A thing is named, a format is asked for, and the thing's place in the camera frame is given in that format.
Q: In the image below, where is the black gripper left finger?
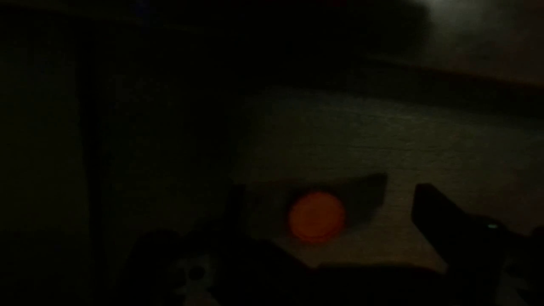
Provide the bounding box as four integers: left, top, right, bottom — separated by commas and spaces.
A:
225, 179, 320, 306

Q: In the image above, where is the red round token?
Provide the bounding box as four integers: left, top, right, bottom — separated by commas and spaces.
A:
286, 189, 351, 247

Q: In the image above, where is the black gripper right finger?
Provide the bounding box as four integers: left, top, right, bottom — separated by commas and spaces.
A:
410, 182, 516, 306

